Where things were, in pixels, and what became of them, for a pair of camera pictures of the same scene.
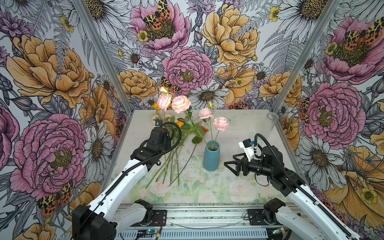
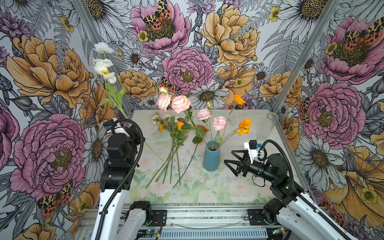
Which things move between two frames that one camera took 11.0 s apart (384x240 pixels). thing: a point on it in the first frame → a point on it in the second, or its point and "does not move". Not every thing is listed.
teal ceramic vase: (211, 155) does not move
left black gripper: (168, 143) → (137, 137)
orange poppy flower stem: (180, 126) → (243, 127)
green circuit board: (146, 233) does not move
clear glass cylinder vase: (268, 125) does not move
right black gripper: (243, 162) does not move
